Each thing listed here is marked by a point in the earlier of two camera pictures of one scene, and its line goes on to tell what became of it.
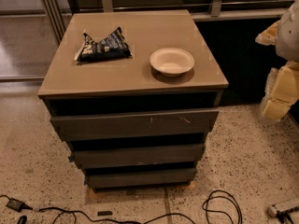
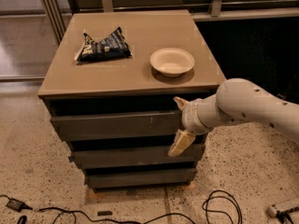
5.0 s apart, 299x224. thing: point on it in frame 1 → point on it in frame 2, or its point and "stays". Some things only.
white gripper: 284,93 → 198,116
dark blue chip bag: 114,46 stays
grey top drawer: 148,122 stays
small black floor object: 105,213 stays
